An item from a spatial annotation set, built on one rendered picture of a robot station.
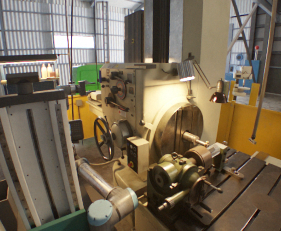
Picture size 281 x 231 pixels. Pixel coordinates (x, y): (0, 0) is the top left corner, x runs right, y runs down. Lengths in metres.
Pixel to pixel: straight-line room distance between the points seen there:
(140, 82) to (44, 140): 0.71
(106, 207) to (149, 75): 0.90
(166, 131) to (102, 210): 0.70
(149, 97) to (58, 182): 0.81
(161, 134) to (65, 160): 0.70
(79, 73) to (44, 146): 4.36
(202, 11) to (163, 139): 1.16
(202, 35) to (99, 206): 1.57
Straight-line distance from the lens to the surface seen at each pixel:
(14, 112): 0.90
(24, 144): 0.94
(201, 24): 1.68
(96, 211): 1.07
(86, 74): 5.23
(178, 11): 1.88
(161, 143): 1.29
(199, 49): 1.65
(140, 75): 1.18
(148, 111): 1.24
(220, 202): 1.34
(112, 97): 1.55
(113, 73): 1.43
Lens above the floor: 1.89
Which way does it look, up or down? 18 degrees down
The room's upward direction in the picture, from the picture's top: straight up
